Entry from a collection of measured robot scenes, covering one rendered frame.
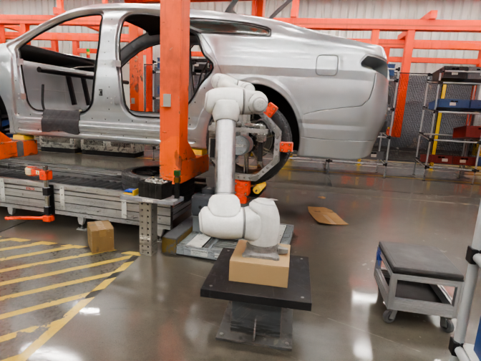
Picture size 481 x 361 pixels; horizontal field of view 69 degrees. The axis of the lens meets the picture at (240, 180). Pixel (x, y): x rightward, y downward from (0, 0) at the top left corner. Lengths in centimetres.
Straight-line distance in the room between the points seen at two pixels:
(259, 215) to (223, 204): 18
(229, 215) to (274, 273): 34
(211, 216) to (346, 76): 172
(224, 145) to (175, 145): 96
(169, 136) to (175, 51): 60
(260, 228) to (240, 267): 21
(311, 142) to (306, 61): 63
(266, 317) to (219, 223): 52
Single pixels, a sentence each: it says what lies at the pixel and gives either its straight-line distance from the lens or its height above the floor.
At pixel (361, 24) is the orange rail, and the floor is 309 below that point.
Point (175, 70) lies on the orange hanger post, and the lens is 264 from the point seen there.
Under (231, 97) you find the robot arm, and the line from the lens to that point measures 178.
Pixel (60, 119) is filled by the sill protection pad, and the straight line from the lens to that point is 388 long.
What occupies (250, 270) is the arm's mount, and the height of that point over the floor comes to 37.
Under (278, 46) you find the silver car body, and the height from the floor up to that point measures 161.
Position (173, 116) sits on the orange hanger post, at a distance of 264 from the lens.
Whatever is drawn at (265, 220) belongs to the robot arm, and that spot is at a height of 59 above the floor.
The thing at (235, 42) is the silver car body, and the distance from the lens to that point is 308.
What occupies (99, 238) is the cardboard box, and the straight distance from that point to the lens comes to 283.
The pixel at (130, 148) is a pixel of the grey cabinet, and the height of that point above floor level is 19.
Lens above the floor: 111
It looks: 12 degrees down
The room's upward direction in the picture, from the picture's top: 3 degrees clockwise
